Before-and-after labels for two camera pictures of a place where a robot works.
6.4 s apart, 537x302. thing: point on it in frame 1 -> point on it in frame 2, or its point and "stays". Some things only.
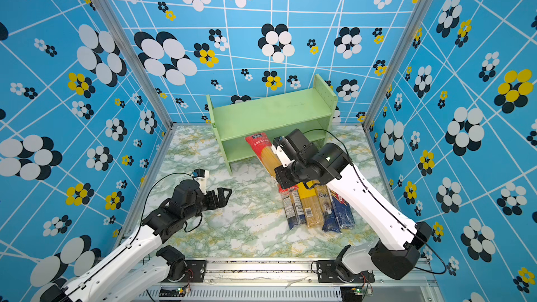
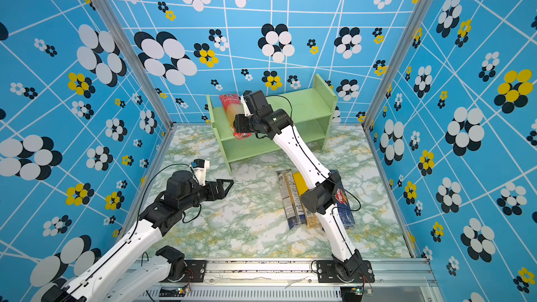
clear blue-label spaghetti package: [294, 208] stays
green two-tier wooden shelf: [308, 111] stays
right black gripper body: [296, 171] -> [251, 125]
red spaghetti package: [262, 146] -> [233, 105]
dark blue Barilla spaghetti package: [341, 217] stays
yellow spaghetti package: [310, 203] stays
